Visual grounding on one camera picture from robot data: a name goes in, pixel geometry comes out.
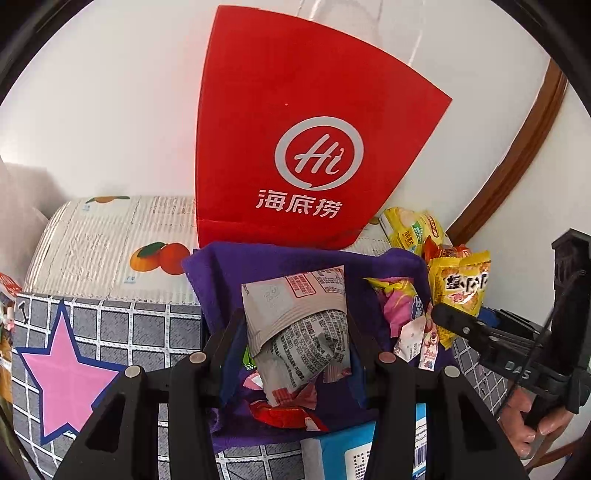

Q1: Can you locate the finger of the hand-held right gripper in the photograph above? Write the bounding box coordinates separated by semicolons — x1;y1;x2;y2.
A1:
478;308;549;344
431;302;497;352

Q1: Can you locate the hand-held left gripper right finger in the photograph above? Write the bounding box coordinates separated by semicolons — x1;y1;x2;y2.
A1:
344;314;529;480

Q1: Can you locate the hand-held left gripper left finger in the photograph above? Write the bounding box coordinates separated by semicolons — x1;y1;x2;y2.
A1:
54;308;247;480

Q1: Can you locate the grey white snack packet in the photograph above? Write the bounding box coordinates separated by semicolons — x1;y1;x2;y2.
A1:
241;265;352;402

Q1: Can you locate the person's right hand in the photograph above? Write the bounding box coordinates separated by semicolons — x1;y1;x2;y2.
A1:
499;388;578;455

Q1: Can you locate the white pink snack packet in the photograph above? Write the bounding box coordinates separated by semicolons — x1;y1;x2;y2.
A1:
392;316;439;372

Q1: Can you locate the pink yellow triangular snack packet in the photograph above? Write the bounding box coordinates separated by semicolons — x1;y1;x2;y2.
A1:
362;276;435;337

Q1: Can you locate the orange chips bag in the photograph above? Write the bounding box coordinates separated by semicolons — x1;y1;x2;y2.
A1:
422;235;474;264

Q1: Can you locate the purple cloth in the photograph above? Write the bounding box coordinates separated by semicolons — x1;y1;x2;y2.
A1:
181;242;462;450

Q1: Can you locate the grey checked bed sheet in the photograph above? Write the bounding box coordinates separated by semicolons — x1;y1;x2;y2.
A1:
11;291;509;480

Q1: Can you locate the small red snack packet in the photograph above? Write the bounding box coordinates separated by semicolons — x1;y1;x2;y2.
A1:
249;399;331;432

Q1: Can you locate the blue tissue box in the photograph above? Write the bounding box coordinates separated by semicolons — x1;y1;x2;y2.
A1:
300;404;428;480

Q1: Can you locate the yellow chips bag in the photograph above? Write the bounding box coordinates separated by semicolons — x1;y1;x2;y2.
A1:
379;207;446;257

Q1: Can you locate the white cardboard fruit box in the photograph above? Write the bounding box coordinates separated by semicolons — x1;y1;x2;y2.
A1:
23;196;204;305

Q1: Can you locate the red white packet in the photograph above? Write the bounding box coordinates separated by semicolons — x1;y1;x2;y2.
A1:
0;272;23;333

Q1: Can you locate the white foam board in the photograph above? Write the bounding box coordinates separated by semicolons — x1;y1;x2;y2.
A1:
0;159;63;282

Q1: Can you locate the red paper bag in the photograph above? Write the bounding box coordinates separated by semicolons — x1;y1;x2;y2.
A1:
194;0;453;252

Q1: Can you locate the brown wooden door frame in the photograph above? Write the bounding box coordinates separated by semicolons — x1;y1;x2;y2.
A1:
445;58;568;245

